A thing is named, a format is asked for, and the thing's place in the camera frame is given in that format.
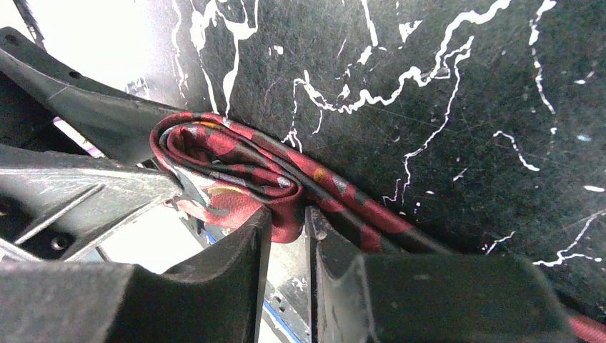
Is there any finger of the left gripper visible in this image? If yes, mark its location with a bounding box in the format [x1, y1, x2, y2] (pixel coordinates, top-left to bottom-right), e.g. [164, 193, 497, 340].
[1, 27, 179, 165]
[1, 145, 182, 262]

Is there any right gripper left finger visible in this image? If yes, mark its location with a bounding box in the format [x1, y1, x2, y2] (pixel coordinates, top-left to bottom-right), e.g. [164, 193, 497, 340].
[1, 207, 271, 342]

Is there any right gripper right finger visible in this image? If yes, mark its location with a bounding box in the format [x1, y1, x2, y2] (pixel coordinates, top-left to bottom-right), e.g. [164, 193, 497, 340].
[305, 207, 575, 342]

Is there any red patterned tie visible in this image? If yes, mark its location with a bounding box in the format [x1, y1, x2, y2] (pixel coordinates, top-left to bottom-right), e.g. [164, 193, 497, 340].
[149, 112, 605, 342]

